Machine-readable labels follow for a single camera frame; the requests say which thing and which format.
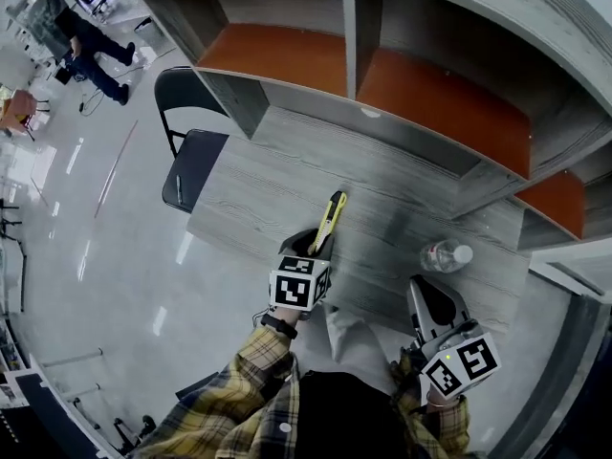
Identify grey wooden shelf hutch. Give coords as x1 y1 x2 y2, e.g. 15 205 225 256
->
136 0 612 252

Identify person's black torso clothing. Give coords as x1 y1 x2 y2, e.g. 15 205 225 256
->
286 370 412 459

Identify black wristband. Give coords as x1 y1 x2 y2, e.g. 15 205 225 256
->
260 313 298 339

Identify person's legs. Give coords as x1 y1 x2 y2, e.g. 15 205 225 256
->
324 303 398 396

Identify white door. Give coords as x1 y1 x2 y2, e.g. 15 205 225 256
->
528 236 612 300

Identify clear plastic water bottle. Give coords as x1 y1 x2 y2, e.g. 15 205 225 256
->
419 238 474 274

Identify black flat case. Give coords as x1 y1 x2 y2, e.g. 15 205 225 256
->
174 370 221 401

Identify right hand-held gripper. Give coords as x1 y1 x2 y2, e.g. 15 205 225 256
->
405 275 502 401

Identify black folding chair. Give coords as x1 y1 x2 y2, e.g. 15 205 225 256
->
153 66 230 214

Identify grey stone threshold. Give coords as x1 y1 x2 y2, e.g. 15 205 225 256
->
487 294 612 459

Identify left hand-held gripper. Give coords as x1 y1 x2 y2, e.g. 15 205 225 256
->
269 229 336 313

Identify thin red floor stick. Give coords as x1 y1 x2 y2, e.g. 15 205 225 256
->
93 120 140 219

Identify yellow black utility knife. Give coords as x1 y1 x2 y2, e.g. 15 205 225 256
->
307 190 348 257

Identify person's left forearm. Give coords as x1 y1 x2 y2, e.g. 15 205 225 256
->
128 306 312 459

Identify orange chair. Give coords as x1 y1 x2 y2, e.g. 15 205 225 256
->
0 88 39 133

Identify person's right forearm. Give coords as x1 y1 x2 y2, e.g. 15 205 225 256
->
391 351 474 459

